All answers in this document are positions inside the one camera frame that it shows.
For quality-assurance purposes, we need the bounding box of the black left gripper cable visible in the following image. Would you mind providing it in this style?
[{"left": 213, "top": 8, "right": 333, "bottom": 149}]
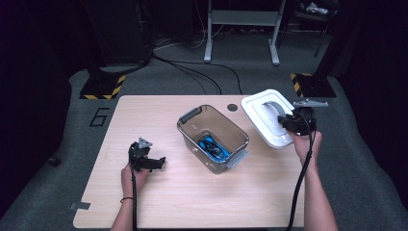
[{"left": 130, "top": 165, "right": 139, "bottom": 231}]

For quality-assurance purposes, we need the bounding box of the grey tape piece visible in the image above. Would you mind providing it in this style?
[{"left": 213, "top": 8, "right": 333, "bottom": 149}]
[{"left": 69, "top": 201, "right": 91, "bottom": 211}]

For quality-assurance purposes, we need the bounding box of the blue and black toy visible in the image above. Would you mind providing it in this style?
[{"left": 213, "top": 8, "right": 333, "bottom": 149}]
[{"left": 196, "top": 134, "right": 232, "bottom": 163}]

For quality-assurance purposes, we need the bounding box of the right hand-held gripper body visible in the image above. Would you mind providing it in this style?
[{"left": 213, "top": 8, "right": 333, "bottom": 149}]
[{"left": 292, "top": 98, "right": 329, "bottom": 136}]

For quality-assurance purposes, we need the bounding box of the translucent grey storage container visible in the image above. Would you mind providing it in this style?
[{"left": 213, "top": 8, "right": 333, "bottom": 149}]
[{"left": 176, "top": 104, "right": 250, "bottom": 175}]

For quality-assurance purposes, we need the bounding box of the dark curtain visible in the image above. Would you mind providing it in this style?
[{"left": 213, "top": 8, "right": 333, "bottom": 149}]
[
  {"left": 0, "top": 0, "right": 72, "bottom": 219},
  {"left": 336, "top": 0, "right": 408, "bottom": 208}
]

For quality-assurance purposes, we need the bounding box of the white container lid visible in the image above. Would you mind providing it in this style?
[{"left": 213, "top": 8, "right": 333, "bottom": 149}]
[{"left": 241, "top": 89, "right": 301, "bottom": 149}]

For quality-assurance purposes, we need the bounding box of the person's right hand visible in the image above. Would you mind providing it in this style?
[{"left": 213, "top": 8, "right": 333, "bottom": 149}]
[{"left": 287, "top": 129, "right": 322, "bottom": 165}]

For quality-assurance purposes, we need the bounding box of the black stand base striped edge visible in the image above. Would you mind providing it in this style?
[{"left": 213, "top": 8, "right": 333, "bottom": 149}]
[
  {"left": 79, "top": 74, "right": 127, "bottom": 100},
  {"left": 290, "top": 72, "right": 338, "bottom": 98}
]

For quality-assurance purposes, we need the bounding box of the black cabinet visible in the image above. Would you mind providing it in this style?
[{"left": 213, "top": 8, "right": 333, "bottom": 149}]
[{"left": 84, "top": 0, "right": 152, "bottom": 66}]

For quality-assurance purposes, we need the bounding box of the white desk frame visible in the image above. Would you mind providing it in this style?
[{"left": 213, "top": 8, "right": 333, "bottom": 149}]
[{"left": 203, "top": 0, "right": 288, "bottom": 66}]

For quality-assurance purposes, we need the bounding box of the dark furniture frame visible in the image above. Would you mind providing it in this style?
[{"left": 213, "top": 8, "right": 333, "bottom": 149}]
[{"left": 288, "top": 0, "right": 341, "bottom": 59}]

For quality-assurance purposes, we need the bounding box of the person's left hand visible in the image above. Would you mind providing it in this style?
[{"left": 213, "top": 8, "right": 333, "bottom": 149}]
[{"left": 120, "top": 165, "right": 151, "bottom": 199}]

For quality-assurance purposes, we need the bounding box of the bundle of white cables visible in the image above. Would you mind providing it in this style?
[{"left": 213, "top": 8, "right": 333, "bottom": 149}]
[{"left": 153, "top": 27, "right": 225, "bottom": 51}]

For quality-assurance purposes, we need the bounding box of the white crumpled cloth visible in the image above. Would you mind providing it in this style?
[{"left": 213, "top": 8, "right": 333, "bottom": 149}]
[{"left": 306, "top": 2, "right": 330, "bottom": 15}]

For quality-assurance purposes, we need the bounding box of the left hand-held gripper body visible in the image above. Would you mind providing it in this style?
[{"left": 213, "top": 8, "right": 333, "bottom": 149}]
[{"left": 128, "top": 137, "right": 154, "bottom": 172}]

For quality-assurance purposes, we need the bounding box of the black floor cable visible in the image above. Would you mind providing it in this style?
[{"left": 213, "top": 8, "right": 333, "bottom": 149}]
[
  {"left": 172, "top": 61, "right": 243, "bottom": 95},
  {"left": 152, "top": 52, "right": 223, "bottom": 95}
]

